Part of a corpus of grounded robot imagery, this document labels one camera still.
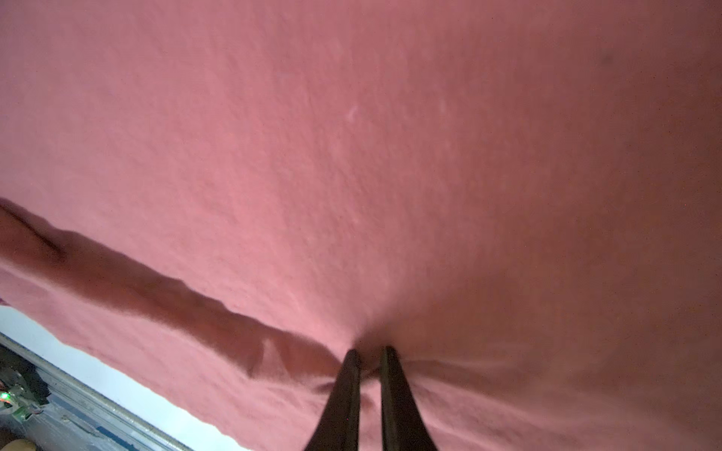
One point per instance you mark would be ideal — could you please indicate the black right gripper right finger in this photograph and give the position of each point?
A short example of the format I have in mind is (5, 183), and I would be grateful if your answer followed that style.
(402, 426)

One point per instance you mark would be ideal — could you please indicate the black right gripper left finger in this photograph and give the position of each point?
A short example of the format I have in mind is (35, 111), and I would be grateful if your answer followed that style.
(338, 427)

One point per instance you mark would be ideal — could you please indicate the maroon garment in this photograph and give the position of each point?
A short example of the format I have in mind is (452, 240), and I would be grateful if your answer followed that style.
(523, 198)

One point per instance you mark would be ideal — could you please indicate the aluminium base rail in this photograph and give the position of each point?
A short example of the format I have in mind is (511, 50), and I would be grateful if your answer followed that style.
(55, 411)

